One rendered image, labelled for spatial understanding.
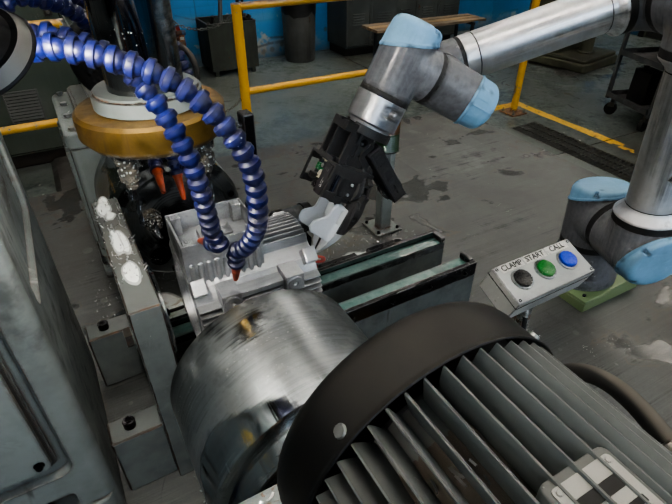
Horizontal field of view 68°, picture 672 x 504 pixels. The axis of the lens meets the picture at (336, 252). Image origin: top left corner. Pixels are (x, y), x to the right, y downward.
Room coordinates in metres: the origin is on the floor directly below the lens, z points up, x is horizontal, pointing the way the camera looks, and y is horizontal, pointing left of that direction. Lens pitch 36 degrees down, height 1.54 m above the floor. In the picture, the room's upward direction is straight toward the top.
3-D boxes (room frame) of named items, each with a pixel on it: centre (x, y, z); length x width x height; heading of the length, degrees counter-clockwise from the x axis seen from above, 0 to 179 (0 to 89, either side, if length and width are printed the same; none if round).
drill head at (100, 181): (0.92, 0.36, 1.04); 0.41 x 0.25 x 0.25; 30
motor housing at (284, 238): (0.66, 0.15, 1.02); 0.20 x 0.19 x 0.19; 118
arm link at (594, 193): (0.92, -0.56, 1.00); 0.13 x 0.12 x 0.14; 8
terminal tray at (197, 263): (0.64, 0.19, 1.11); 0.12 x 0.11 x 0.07; 118
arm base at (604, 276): (0.92, -0.57, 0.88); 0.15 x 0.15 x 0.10
